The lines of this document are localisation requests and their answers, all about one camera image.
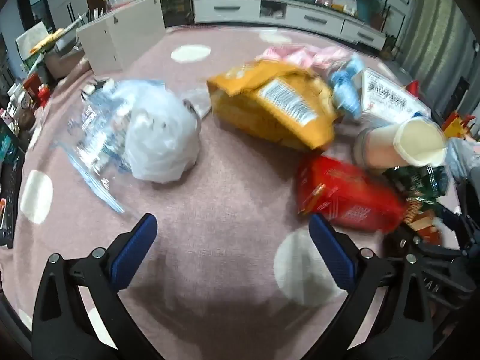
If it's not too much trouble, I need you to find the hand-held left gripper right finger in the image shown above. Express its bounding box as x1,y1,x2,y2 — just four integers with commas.
308,213,437,360

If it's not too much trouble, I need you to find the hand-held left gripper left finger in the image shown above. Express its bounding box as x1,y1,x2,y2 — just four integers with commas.
32,213,162,360

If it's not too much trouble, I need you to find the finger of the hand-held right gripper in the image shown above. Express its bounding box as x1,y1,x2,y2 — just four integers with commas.
386,229,479,308
437,204,480,242

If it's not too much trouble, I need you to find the brown red snack packet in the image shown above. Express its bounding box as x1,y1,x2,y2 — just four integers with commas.
405,197,443,244

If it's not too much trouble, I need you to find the green snack packet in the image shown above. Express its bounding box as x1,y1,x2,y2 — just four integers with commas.
386,165,451,203

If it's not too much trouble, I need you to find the white plastic bag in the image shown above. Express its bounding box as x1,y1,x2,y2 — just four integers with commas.
124,80,201,184

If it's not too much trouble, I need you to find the clear blue printed plastic bag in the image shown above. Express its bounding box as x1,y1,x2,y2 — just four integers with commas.
56,79,151,214

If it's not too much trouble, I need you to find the light blue packet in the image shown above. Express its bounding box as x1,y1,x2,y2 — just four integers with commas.
330,54,364,119

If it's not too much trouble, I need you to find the yellow snack bag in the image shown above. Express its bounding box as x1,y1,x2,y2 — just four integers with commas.
207,60,336,152

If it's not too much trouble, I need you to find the pink snack packet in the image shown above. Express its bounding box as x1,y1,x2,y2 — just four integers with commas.
313,47,353,66
259,45,316,68

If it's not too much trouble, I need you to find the grey blue cloth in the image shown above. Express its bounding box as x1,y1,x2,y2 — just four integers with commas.
446,138,480,181

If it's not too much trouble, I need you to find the white paper cup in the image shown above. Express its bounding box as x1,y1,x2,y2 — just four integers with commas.
354,117,449,175

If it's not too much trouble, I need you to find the pink dotted blanket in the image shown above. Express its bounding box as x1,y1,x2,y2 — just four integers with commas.
0,26,480,360

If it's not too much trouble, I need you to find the white printed paper box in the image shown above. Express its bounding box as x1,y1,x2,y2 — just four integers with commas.
362,67,432,119

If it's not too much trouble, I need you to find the small clear plastic wrapper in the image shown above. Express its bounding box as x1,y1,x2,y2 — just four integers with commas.
184,88,212,119

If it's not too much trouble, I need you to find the small potted plant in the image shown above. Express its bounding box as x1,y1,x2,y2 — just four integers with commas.
371,5,392,31
382,35,400,59

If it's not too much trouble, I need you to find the striped curtain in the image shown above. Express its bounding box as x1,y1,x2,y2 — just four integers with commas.
397,0,469,83

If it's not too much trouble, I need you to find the white storage box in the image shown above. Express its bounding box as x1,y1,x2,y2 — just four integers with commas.
77,0,166,76

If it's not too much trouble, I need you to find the yellow cloth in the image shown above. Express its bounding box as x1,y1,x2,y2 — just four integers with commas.
30,32,64,53

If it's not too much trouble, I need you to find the potted green plant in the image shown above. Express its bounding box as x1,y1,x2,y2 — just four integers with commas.
157,0,194,27

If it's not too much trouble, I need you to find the white TV cabinet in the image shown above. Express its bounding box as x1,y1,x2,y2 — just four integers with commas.
192,0,387,51

